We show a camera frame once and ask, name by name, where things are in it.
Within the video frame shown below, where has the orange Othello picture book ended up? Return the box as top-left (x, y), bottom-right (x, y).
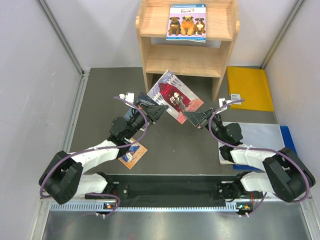
top-left (118, 142), bottom-right (148, 170)

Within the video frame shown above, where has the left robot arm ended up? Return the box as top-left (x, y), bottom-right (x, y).
top-left (39, 103), bottom-right (168, 205)

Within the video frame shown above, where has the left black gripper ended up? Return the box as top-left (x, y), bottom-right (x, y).
top-left (125, 101), bottom-right (169, 140)

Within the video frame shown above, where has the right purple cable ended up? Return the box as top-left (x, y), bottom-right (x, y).
top-left (208, 98), bottom-right (311, 218)

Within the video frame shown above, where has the blue file folder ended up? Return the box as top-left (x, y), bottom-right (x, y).
top-left (232, 125), bottom-right (303, 172)

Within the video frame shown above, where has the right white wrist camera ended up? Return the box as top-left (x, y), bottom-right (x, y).
top-left (218, 98), bottom-right (231, 108)

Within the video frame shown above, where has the purple cable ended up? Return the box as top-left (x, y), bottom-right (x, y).
top-left (208, 98), bottom-right (311, 218)
top-left (39, 95), bottom-right (149, 220)

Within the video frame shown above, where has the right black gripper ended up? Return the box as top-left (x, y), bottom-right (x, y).
top-left (183, 107), bottom-right (228, 145)

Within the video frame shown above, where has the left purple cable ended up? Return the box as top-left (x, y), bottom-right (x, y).
top-left (39, 95), bottom-right (149, 220)

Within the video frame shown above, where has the clear plastic file folder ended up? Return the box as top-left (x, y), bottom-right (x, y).
top-left (217, 121), bottom-right (286, 166)

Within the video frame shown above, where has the dog book Why Dogs Bark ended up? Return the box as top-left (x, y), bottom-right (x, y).
top-left (166, 3), bottom-right (207, 43)

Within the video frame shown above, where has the dark Nineteen Eighty-Four book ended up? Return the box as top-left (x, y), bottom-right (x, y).
top-left (123, 92), bottom-right (161, 126)

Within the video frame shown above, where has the red castle picture book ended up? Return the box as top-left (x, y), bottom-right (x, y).
top-left (147, 70), bottom-right (204, 124)

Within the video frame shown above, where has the aluminium front rail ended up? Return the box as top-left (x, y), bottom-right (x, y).
top-left (39, 181), bottom-right (315, 213)

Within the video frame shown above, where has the wooden two-tier shelf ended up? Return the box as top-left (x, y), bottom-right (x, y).
top-left (135, 0), bottom-right (240, 100)

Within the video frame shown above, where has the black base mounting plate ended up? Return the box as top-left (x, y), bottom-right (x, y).
top-left (84, 172), bottom-right (263, 207)

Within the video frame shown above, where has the yellow file folder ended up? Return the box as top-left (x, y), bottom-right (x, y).
top-left (226, 66), bottom-right (274, 112)

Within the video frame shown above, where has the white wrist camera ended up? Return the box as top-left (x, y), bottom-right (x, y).
top-left (119, 92), bottom-right (135, 104)
top-left (218, 98), bottom-right (231, 108)

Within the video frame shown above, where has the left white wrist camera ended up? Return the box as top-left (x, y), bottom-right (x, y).
top-left (119, 92), bottom-right (135, 104)

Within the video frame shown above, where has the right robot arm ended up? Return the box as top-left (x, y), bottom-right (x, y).
top-left (184, 108), bottom-right (316, 203)

